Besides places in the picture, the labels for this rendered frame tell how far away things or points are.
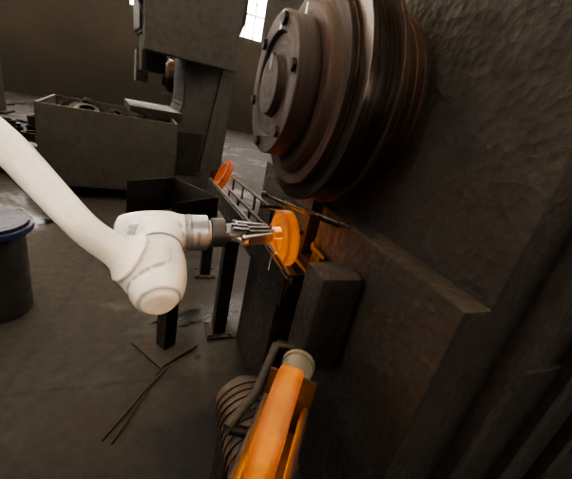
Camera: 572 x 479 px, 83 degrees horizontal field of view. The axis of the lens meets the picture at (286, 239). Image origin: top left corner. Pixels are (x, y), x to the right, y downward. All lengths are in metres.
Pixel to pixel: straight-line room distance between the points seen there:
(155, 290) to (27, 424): 0.90
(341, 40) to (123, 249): 0.53
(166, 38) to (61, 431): 2.83
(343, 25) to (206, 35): 2.76
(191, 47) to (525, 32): 2.95
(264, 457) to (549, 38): 0.61
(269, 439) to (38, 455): 1.03
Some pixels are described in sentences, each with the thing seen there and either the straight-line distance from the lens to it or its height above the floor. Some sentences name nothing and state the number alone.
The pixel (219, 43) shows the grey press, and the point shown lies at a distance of 3.42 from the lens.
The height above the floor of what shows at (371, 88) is 1.13.
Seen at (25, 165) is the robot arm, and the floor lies 0.91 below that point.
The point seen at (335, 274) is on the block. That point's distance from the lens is 0.65.
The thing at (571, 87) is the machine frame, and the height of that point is 1.17.
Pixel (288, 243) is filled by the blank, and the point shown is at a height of 0.76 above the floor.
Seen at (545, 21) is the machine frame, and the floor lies 1.25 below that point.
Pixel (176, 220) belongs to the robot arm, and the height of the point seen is 0.79.
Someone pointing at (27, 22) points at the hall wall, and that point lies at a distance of 11.12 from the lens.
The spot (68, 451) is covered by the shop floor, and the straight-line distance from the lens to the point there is 1.35.
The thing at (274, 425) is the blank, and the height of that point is 0.77.
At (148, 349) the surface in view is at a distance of 1.60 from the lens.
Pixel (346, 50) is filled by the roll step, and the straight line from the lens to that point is 0.64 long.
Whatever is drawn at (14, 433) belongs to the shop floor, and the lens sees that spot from 1.43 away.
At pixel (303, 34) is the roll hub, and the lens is 0.68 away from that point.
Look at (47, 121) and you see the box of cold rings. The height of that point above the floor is 0.61.
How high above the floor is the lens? 1.08
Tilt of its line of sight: 22 degrees down
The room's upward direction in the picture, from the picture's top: 12 degrees clockwise
